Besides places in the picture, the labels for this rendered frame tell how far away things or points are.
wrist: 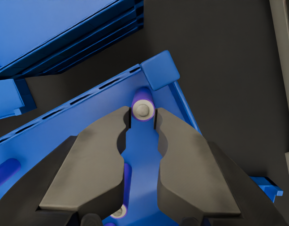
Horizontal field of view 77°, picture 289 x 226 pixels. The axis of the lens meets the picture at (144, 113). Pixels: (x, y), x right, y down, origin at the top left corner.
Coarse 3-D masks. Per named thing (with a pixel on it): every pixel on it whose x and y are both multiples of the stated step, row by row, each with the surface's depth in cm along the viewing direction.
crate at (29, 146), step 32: (160, 64) 11; (96, 96) 19; (128, 96) 19; (160, 96) 19; (32, 128) 15; (64, 128) 20; (0, 160) 21; (32, 160) 21; (128, 160) 21; (0, 192) 22; (128, 224) 24; (160, 224) 24
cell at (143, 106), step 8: (144, 88) 18; (136, 96) 14; (144, 96) 13; (136, 104) 13; (144, 104) 13; (152, 104) 13; (136, 112) 13; (144, 112) 13; (152, 112) 13; (144, 120) 13
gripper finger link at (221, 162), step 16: (208, 144) 9; (224, 160) 8; (224, 176) 7; (240, 176) 7; (240, 192) 7; (256, 192) 7; (240, 208) 6; (256, 208) 6; (272, 208) 6; (208, 224) 6; (224, 224) 6; (240, 224) 6; (256, 224) 6; (272, 224) 6; (288, 224) 6
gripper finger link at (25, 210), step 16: (64, 144) 9; (48, 160) 8; (64, 160) 8; (32, 176) 7; (48, 176) 7; (16, 192) 6; (32, 192) 6; (0, 208) 6; (16, 208) 6; (32, 208) 6; (0, 224) 5; (16, 224) 5; (32, 224) 5; (48, 224) 5; (64, 224) 5
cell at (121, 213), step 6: (126, 168) 20; (126, 174) 19; (126, 180) 18; (126, 186) 18; (126, 192) 17; (126, 198) 16; (126, 204) 16; (120, 210) 15; (126, 210) 15; (114, 216) 16; (120, 216) 16
